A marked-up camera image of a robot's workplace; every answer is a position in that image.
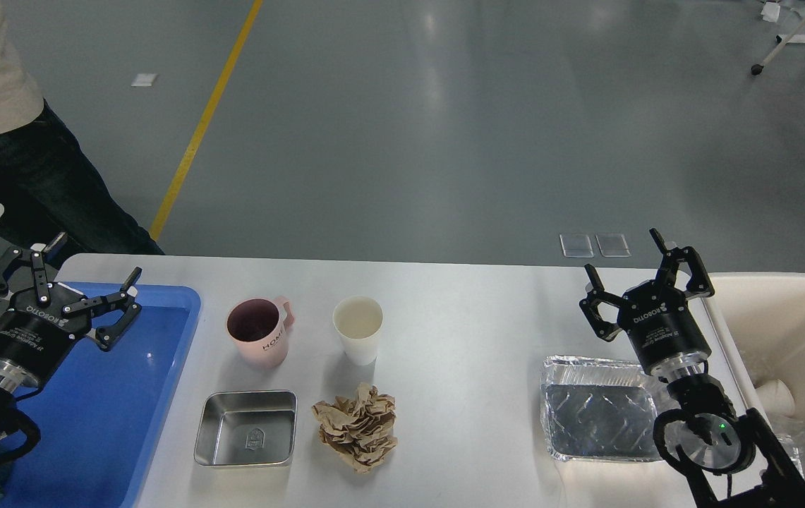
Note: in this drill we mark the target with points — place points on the clear floor plate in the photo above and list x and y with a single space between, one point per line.
613 245
576 246

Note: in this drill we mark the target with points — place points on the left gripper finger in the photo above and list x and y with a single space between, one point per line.
106 337
34 259

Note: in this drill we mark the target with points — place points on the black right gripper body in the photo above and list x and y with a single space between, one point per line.
662 330

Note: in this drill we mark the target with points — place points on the left clear floor plate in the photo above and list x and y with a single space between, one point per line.
576 246

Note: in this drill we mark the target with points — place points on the stainless steel rectangular tray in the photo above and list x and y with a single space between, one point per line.
250 428

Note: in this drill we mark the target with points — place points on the aluminium foil tray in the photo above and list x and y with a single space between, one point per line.
600 409

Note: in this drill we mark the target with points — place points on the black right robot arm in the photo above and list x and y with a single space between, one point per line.
728 459

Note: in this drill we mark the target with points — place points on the white paper cup in bin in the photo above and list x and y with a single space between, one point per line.
776 398

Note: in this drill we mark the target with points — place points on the blue plastic tray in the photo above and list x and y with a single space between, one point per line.
102 412

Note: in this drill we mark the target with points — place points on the person in beige sweater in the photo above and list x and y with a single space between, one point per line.
47 184

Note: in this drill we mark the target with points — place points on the beige plastic bin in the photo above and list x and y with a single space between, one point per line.
765 315

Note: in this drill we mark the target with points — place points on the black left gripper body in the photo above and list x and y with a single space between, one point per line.
35 339

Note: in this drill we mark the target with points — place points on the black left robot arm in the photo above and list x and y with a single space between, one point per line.
19 434

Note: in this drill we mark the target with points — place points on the pink mug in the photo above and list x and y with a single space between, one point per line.
258 328

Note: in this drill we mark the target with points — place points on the right clear floor plate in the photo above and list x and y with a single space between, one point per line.
613 245

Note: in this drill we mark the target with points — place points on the crumpled brown paper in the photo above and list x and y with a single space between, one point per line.
359 429

